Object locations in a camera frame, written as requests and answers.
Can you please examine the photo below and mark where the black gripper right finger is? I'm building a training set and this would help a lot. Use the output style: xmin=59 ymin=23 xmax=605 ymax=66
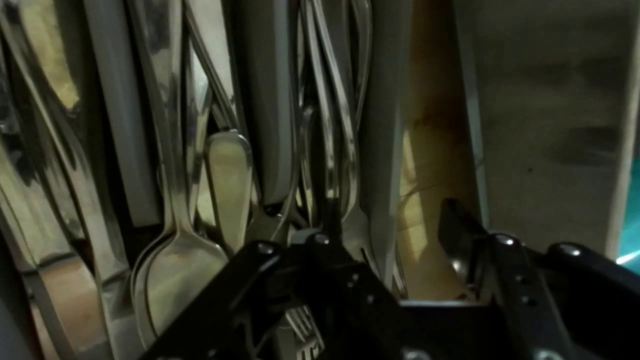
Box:
xmin=436 ymin=198 xmax=640 ymax=360

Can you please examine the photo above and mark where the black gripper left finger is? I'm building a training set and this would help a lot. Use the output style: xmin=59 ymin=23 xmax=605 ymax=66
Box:
xmin=138 ymin=230 xmax=402 ymax=360

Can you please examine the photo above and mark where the stainless steel fork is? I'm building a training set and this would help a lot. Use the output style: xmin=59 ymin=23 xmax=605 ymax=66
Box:
xmin=307 ymin=0 xmax=402 ymax=296

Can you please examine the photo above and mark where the small stainless steel spoon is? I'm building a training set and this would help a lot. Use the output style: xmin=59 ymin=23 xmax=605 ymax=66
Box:
xmin=204 ymin=129 xmax=256 ymax=257

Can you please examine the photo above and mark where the grey cutlery tray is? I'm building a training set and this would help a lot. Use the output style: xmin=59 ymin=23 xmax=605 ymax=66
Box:
xmin=0 ymin=0 xmax=415 ymax=360

